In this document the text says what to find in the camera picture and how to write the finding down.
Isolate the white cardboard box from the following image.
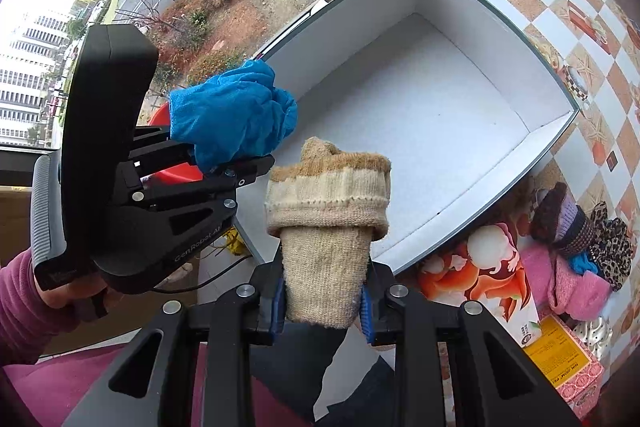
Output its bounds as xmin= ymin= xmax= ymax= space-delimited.
xmin=232 ymin=0 xmax=581 ymax=275

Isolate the pink patterned box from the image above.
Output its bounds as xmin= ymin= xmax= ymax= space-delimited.
xmin=522 ymin=312 xmax=606 ymax=420

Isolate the leopard print cloth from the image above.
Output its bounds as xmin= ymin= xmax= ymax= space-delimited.
xmin=587 ymin=202 xmax=633 ymax=293

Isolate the black cable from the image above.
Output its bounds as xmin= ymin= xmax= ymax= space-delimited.
xmin=152 ymin=254 xmax=253 ymax=294

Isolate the small blue cloth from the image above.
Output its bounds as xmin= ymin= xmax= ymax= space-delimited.
xmin=570 ymin=252 xmax=598 ymax=275

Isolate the beige knit sock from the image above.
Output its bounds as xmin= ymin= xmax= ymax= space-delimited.
xmin=265 ymin=137 xmax=392 ymax=328

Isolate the person's left hand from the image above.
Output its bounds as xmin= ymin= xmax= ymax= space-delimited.
xmin=37 ymin=274 xmax=126 ymax=323

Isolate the silver patterned pouch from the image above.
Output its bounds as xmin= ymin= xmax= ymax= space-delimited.
xmin=572 ymin=317 xmax=613 ymax=348

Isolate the fruit print carton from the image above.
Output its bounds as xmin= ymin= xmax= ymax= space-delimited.
xmin=417 ymin=222 xmax=541 ymax=348

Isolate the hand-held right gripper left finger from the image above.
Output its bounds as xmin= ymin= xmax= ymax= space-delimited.
xmin=62 ymin=257 xmax=288 ymax=427

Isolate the checkered printed tablecloth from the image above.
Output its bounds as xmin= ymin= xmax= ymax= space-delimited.
xmin=415 ymin=0 xmax=640 ymax=358

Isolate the pink fuzzy cloth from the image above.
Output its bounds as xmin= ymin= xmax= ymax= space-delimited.
xmin=520 ymin=244 xmax=613 ymax=323

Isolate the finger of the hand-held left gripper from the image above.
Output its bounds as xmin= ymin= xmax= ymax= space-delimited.
xmin=117 ymin=154 xmax=277 ymax=238
xmin=131 ymin=124 xmax=201 ymax=178

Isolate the person's maroon sweater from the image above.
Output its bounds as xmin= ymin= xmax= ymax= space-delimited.
xmin=0 ymin=344 xmax=321 ymax=427

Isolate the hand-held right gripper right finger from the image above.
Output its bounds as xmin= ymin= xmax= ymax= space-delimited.
xmin=357 ymin=257 xmax=583 ymax=427

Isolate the person's left forearm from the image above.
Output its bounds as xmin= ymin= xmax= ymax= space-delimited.
xmin=0 ymin=249 xmax=81 ymax=365

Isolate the brown purple knit hat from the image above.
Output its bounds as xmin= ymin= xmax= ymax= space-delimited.
xmin=530 ymin=182 xmax=596 ymax=258

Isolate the red plastic basin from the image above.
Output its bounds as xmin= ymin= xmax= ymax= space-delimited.
xmin=145 ymin=102 xmax=206 ymax=185

